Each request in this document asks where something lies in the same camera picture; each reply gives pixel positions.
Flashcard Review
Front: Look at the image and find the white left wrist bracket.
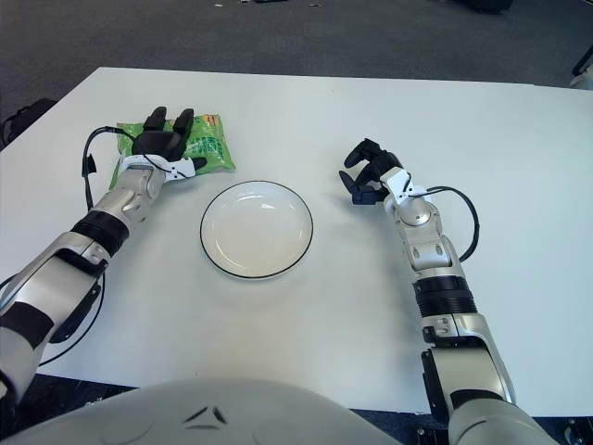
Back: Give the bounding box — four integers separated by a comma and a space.
116, 155, 196, 183

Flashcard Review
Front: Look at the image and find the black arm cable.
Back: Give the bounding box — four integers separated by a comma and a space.
419, 184, 479, 261
0, 124, 140, 367

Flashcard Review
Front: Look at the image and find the white and black equipment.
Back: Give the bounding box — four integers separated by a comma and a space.
568, 45, 593, 89

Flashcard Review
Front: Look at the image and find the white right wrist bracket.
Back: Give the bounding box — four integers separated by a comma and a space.
383, 169, 435, 208

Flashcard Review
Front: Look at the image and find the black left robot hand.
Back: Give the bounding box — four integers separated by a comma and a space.
131, 106, 208, 175

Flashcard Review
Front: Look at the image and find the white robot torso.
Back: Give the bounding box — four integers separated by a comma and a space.
8, 377, 402, 445

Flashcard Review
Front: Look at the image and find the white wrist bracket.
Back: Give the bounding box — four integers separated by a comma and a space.
383, 169, 435, 208
116, 155, 196, 183

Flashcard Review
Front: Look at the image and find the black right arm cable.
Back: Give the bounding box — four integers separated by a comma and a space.
419, 184, 479, 261

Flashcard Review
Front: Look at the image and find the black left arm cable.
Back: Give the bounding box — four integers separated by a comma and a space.
0, 124, 140, 367

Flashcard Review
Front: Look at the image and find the white plate with black rim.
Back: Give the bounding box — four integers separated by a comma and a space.
199, 180, 316, 281

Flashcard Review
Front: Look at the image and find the green snack bag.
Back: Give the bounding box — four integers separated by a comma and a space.
108, 113, 236, 190

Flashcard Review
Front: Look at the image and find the black backpack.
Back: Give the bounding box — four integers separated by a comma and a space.
0, 97, 57, 149

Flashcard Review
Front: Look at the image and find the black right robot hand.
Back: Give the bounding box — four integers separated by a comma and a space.
338, 137, 404, 205

